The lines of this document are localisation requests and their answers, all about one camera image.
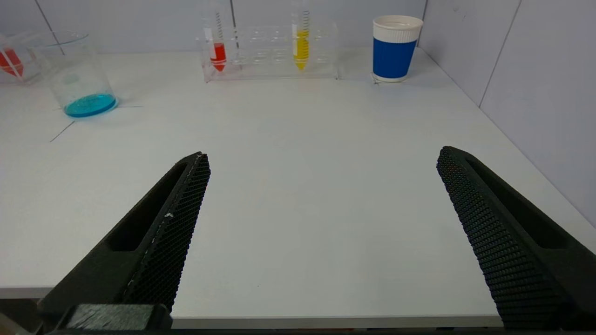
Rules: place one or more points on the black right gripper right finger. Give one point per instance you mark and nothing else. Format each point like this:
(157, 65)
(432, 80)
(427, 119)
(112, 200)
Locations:
(521, 251)

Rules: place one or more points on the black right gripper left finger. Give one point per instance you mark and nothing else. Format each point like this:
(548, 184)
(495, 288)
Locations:
(139, 260)

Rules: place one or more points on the clear glass beaker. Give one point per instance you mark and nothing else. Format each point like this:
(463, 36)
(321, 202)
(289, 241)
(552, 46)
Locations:
(88, 104)

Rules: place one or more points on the clear acrylic test tube rack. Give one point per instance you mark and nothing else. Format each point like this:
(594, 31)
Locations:
(30, 70)
(270, 56)

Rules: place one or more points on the test tube with red pigment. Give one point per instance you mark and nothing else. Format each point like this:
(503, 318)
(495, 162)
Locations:
(218, 55)
(10, 63)

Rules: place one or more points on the test tube with yellow pigment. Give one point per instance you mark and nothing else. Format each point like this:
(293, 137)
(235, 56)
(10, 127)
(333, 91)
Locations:
(301, 49)

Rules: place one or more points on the white paper cup blue sleeve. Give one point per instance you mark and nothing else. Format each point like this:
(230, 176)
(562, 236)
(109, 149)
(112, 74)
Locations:
(393, 56)

